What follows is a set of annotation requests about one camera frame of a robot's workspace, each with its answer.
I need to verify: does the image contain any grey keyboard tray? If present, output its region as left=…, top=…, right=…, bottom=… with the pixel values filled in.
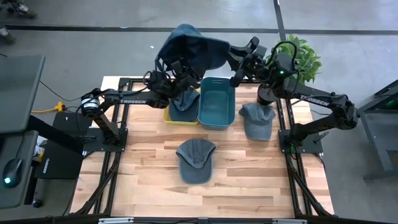
left=0, top=129, right=39, bottom=209

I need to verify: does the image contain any yellow plastic bin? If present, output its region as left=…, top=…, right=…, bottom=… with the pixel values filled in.
left=163, top=88, right=200, bottom=126

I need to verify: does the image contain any silver metal bracket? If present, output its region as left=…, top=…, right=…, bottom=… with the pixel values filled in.
left=98, top=217, right=135, bottom=224
left=272, top=218, right=308, bottom=224

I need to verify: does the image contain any white and yellow packet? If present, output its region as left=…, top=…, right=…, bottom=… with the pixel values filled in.
left=32, top=135, right=47, bottom=162

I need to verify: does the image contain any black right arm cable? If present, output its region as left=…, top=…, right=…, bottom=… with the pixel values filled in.
left=269, top=40, right=298, bottom=68

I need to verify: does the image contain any light grey denim cap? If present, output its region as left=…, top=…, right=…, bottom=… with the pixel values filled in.
left=238, top=102, right=277, bottom=141

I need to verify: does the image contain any person's foot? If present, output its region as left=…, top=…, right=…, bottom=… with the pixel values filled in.
left=6, top=1, right=39, bottom=19
left=0, top=26, right=17, bottom=44

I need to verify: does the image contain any thin black floor cable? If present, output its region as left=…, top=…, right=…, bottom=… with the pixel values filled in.
left=39, top=80, right=83, bottom=103

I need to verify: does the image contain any black desk crossbar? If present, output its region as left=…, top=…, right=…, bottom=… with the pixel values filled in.
left=26, top=114, right=86, bottom=155

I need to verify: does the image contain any black Trossen controller box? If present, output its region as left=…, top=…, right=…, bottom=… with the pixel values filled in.
left=34, top=111, right=94, bottom=180

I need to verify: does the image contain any yellow extension cable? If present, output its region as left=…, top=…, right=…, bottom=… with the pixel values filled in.
left=30, top=101, right=65, bottom=114

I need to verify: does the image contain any black metal rig frame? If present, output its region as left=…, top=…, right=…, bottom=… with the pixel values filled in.
left=62, top=76, right=336, bottom=224

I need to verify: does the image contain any dark grey desk top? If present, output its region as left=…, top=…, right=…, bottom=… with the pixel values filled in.
left=0, top=55, right=46, bottom=134

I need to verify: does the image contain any black computer mouse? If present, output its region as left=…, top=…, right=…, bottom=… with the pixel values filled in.
left=2, top=157, right=24, bottom=189

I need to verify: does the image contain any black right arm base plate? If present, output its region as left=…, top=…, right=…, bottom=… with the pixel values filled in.
left=278, top=129, right=324, bottom=155

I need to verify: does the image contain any grey-blue denim cap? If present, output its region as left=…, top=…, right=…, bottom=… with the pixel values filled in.
left=175, top=138, right=218, bottom=185

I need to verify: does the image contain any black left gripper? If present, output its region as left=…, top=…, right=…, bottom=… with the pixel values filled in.
left=161, top=60, right=201, bottom=94

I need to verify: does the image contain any grey metal side table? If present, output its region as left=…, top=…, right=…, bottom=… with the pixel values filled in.
left=343, top=79, right=398, bottom=182

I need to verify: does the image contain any teal plastic bin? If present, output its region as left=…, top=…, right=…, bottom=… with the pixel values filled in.
left=197, top=77, right=236, bottom=131

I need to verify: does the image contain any navy blue denim cap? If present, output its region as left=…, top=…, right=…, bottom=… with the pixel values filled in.
left=154, top=23, right=231, bottom=78

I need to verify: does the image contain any green leafy plant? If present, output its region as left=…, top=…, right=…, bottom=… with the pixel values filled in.
left=273, top=34, right=323, bottom=85

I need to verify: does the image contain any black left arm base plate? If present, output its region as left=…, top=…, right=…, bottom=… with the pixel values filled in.
left=82, top=128, right=129, bottom=153

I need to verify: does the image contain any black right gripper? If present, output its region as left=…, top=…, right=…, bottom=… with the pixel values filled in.
left=226, top=35, right=274, bottom=88

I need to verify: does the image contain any dark slate denim cap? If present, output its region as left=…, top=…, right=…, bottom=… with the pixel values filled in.
left=169, top=88, right=201, bottom=123

